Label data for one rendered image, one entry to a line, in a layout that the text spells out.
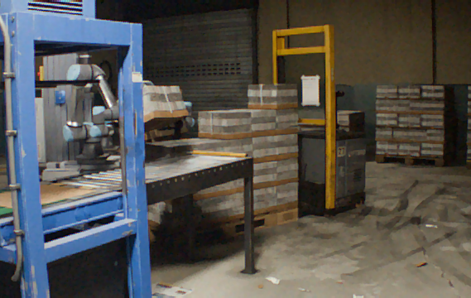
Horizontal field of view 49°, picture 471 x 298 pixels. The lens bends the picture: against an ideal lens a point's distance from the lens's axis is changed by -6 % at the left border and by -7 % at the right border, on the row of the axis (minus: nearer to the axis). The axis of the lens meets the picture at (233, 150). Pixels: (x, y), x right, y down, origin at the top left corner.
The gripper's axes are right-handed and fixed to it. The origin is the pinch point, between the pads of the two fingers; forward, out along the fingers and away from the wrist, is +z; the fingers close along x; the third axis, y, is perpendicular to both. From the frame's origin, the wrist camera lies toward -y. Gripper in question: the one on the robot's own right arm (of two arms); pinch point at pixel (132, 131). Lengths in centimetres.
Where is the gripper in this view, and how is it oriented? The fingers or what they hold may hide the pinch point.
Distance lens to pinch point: 365.2
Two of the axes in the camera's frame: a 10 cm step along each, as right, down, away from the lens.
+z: 5.2, -1.1, 8.5
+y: -3.3, -9.4, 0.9
